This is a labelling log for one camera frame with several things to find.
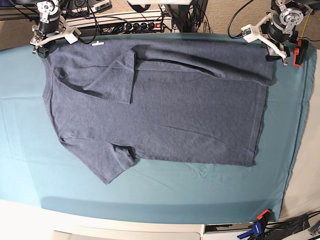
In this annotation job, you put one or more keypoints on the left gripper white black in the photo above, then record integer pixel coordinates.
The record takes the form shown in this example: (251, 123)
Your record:
(275, 29)

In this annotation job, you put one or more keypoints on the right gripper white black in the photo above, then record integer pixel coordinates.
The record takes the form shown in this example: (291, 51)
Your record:
(45, 35)

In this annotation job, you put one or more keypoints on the blue-grey heathered T-shirt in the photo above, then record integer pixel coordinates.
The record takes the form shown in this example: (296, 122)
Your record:
(182, 101)

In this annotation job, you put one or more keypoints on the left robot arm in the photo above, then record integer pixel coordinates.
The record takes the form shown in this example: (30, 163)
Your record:
(303, 8)

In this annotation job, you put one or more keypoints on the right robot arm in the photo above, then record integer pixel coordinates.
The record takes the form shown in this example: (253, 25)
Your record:
(48, 10)

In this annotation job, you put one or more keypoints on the orange black clamp top right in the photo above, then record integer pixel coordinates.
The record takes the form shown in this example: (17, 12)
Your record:
(300, 52)

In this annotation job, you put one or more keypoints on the white power strip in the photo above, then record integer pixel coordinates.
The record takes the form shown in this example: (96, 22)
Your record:
(116, 25)

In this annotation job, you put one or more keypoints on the teal table cloth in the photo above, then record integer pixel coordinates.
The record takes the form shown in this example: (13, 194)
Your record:
(36, 170)

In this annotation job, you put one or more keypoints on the orange blue clamp bottom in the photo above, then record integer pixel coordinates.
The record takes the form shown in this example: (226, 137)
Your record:
(258, 228)

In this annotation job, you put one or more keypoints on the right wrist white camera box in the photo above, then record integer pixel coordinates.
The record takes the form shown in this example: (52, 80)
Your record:
(71, 34)

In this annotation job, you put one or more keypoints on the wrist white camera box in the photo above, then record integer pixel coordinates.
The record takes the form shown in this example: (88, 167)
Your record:
(71, 34)
(250, 33)

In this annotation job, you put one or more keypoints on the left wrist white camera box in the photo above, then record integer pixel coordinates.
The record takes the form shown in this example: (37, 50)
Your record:
(250, 33)

